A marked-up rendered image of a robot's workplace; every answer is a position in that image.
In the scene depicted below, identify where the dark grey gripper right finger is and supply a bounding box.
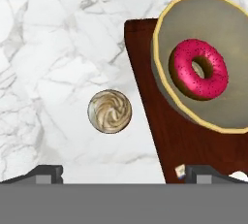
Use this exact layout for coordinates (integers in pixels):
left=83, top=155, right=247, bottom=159
left=185, top=165, right=248, bottom=185

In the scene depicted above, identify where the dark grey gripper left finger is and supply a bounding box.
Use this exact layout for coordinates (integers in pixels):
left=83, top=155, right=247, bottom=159
left=0, top=165, right=64, bottom=185

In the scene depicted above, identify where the dark wooden tray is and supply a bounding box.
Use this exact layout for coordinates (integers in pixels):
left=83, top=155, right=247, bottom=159
left=124, top=17, right=248, bottom=184

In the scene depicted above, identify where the cream swirl cupcake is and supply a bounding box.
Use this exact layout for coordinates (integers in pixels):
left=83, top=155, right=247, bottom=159
left=86, top=88, right=133, bottom=135

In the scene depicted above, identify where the pink sprinkled donut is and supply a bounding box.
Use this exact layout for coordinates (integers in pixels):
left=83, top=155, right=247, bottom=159
left=168, top=38, right=230, bottom=102

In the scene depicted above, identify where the grey bowl with yellow rim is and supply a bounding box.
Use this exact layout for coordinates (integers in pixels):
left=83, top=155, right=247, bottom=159
left=150, top=0, right=248, bottom=135

